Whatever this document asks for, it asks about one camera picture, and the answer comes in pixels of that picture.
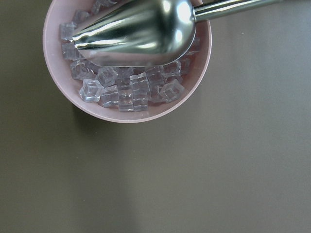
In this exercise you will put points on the clear ice cubes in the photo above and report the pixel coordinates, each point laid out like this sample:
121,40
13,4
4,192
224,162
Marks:
131,89

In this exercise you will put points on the pink bowl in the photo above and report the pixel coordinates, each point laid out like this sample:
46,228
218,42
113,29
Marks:
63,11

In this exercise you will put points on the steel ice scoop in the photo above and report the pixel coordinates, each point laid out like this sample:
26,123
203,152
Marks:
143,33

